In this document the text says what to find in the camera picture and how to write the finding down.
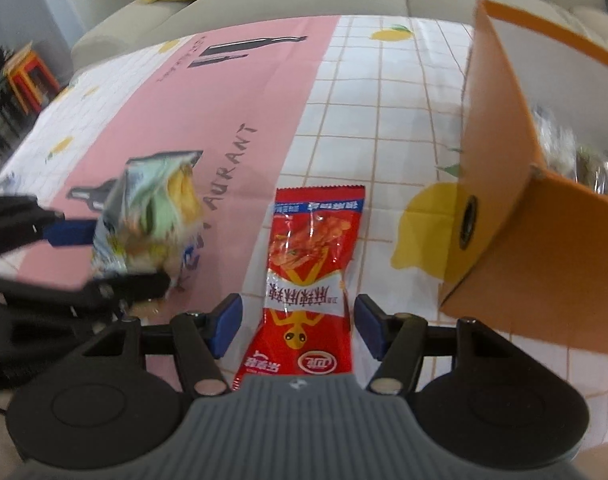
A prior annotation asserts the red spicy strip packet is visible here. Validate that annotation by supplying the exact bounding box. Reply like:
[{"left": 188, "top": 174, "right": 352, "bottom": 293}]
[{"left": 232, "top": 185, "right": 366, "bottom": 390}]

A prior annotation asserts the beige sofa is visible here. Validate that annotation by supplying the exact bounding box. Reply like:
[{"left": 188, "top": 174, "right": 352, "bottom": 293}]
[{"left": 72, "top": 0, "right": 608, "bottom": 70}]

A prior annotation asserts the red orange stool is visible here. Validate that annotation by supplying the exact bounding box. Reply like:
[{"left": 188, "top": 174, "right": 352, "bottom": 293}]
[{"left": 4, "top": 44, "right": 61, "bottom": 114}]

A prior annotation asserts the orange cardboard box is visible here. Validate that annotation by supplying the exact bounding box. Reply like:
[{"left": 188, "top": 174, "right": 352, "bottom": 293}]
[{"left": 439, "top": 0, "right": 608, "bottom": 354}]

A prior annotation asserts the mixed fruit chips bag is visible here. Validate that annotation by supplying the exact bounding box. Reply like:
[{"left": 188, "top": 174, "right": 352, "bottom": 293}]
[{"left": 530, "top": 104, "right": 608, "bottom": 196}]

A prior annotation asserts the white blue snack bag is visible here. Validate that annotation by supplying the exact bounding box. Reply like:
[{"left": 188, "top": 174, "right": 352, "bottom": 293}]
[{"left": 91, "top": 150, "right": 204, "bottom": 301}]

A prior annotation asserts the pink white checkered tablecloth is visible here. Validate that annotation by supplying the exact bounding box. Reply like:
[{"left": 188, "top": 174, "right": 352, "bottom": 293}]
[{"left": 0, "top": 14, "right": 608, "bottom": 451}]

